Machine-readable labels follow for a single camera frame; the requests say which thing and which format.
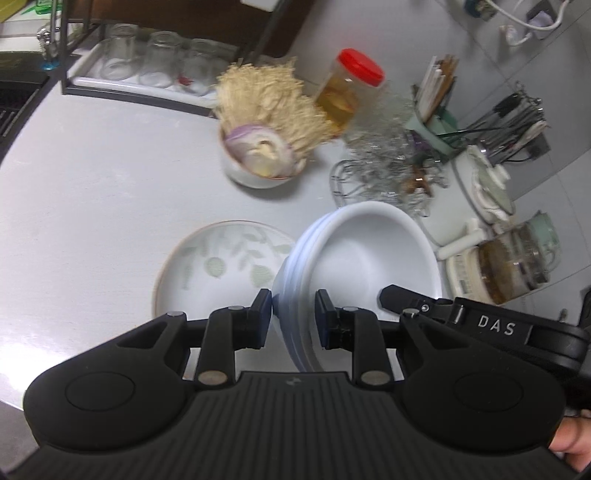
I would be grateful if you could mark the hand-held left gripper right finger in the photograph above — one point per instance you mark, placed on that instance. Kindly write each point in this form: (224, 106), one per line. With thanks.
(323, 318)

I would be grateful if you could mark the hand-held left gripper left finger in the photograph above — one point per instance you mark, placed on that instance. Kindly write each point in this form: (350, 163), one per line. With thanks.
(262, 318)

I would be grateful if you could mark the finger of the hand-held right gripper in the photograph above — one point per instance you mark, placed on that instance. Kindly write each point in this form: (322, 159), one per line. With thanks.
(415, 302)

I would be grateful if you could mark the plain white bowl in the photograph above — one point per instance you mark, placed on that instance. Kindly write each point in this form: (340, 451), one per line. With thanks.
(282, 295)
(378, 249)
(302, 251)

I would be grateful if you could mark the white leaf-print plate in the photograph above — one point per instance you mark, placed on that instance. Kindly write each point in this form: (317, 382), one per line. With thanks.
(217, 272)

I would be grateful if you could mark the person's right hand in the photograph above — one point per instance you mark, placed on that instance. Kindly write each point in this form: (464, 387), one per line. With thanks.
(575, 441)

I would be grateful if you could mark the glass teapot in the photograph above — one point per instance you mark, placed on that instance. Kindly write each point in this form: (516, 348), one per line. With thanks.
(517, 263)

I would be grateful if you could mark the pale green ceramic pot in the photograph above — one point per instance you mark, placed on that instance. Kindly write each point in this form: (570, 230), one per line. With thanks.
(547, 235)

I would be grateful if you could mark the white lidded cooker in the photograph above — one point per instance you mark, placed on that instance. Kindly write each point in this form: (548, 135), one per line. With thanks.
(485, 194)

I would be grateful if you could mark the white bowl with brown rim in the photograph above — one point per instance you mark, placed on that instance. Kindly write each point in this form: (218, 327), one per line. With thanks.
(249, 175)

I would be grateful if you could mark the clear crinkled plastic wrap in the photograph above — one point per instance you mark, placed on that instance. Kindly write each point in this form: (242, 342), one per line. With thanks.
(388, 157)

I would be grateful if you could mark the green utensil holder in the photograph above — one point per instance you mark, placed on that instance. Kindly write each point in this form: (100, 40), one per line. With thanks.
(436, 134)

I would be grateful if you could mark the halved red onion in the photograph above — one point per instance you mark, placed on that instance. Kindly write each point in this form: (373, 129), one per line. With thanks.
(261, 147)

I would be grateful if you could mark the holder with black utensils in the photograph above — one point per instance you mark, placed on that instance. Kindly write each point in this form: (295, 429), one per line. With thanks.
(512, 124)

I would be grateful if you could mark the red-lidded plastic jar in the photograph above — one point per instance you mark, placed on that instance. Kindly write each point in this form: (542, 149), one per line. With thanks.
(344, 97)

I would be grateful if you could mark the enoki mushroom bunch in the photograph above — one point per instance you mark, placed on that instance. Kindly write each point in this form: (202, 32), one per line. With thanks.
(268, 97)

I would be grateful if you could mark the black dish rack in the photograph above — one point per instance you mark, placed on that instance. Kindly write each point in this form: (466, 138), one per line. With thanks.
(138, 99)

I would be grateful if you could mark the clear drinking glass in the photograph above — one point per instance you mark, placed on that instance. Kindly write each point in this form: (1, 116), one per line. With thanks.
(117, 53)
(159, 60)
(201, 67)

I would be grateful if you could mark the white drip tray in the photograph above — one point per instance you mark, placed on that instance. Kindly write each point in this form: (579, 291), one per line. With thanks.
(92, 74)

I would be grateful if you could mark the black kitchen sink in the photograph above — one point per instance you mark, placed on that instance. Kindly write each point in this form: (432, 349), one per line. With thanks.
(18, 92)

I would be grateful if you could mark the chrome valve with blue tip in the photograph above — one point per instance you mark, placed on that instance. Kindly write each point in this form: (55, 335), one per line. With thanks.
(48, 50)

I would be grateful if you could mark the green bottle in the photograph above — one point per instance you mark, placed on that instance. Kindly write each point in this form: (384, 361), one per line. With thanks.
(44, 3)

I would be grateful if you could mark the yellow detergent bottle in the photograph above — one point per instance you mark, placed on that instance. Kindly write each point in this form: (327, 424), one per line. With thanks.
(14, 3)

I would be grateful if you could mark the wall socket with plugs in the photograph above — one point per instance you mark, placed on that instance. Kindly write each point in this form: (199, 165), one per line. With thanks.
(485, 7)

